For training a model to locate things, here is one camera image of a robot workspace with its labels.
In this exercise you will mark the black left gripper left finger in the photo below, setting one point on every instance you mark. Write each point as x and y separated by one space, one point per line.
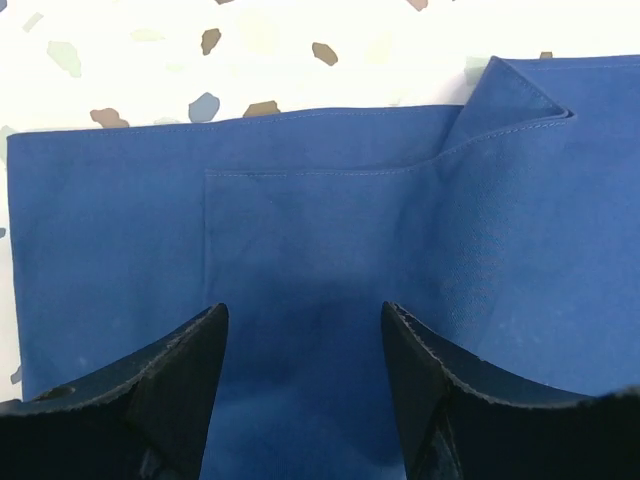
144 416

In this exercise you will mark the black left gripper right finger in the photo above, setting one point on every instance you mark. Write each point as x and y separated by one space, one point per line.
459 417

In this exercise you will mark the blue surgical cloth wrap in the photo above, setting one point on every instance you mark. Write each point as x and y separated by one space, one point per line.
508 226

